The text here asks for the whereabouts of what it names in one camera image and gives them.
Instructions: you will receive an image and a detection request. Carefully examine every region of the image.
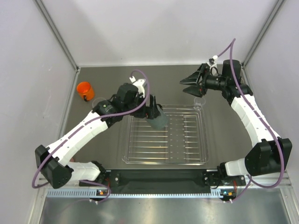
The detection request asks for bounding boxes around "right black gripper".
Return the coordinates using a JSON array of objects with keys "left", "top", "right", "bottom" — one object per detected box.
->
[{"left": 180, "top": 64, "right": 228, "bottom": 98}]

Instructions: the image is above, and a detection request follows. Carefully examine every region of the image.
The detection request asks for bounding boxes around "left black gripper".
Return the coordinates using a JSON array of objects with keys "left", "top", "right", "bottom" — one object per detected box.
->
[{"left": 123, "top": 93, "right": 159, "bottom": 119}]

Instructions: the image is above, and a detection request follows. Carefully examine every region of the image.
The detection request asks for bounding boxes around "dark grey ceramic mug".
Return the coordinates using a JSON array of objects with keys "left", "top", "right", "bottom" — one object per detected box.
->
[{"left": 146, "top": 104, "right": 169, "bottom": 131}]

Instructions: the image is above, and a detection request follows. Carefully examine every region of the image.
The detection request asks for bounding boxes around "clear plastic cup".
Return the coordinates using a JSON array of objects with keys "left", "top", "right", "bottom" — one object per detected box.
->
[
  {"left": 193, "top": 97, "right": 206, "bottom": 111},
  {"left": 92, "top": 97, "right": 105, "bottom": 108}
]

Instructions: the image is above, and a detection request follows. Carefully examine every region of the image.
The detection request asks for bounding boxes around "orange mug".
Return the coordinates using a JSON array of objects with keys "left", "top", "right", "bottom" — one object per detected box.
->
[{"left": 76, "top": 82, "right": 95, "bottom": 102}]

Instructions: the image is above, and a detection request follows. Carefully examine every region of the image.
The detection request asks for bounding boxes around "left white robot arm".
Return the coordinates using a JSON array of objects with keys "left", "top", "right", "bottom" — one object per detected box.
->
[{"left": 35, "top": 83, "right": 163, "bottom": 189}]

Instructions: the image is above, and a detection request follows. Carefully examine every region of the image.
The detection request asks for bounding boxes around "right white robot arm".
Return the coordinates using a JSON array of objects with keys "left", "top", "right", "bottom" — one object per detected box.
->
[{"left": 180, "top": 60, "right": 292, "bottom": 185}]

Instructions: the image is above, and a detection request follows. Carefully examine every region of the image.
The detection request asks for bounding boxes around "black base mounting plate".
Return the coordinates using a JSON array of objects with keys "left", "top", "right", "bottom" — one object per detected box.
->
[{"left": 79, "top": 169, "right": 246, "bottom": 194}]

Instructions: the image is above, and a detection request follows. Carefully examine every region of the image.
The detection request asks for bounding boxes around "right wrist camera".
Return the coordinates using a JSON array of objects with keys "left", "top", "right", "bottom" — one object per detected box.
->
[{"left": 207, "top": 55, "right": 218, "bottom": 69}]

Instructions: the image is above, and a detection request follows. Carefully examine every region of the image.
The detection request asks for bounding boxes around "wire dish rack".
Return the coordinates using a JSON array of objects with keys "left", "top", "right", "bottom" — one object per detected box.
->
[{"left": 119, "top": 105, "right": 209, "bottom": 165}]

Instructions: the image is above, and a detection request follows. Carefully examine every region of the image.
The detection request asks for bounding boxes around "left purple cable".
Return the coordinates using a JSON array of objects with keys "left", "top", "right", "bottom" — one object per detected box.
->
[{"left": 31, "top": 70, "right": 150, "bottom": 189}]

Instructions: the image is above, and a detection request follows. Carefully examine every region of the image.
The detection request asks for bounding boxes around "purple cable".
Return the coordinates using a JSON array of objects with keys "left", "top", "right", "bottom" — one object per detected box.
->
[
  {"left": 216, "top": 38, "right": 287, "bottom": 189},
  {"left": 31, "top": 70, "right": 150, "bottom": 189}
]

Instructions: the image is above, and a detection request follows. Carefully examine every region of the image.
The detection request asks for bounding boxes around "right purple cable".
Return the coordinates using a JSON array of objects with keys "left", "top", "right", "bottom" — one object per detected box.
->
[{"left": 216, "top": 38, "right": 287, "bottom": 189}]

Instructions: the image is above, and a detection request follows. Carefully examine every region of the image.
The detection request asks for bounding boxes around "grey slotted cable duct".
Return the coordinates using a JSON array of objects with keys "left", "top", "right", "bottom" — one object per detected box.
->
[{"left": 46, "top": 188, "right": 234, "bottom": 199}]

